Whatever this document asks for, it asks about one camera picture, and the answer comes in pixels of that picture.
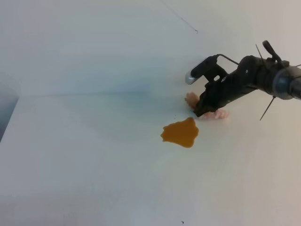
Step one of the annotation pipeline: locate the thin black camera cable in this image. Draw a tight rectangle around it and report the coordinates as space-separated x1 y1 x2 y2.
213 54 240 65

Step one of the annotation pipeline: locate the pink white checked rag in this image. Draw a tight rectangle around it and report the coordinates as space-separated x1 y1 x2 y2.
184 92 229 120

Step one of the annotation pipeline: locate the brown coffee stain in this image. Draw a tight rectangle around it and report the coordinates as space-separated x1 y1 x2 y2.
160 117 199 148

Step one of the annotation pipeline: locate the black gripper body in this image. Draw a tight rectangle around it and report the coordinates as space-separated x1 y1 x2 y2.
204 55 277 104

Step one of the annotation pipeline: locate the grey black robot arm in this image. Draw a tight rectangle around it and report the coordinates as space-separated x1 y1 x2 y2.
185 40 301 117

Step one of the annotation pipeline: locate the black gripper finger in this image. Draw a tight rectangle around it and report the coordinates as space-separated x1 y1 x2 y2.
193 93 228 118

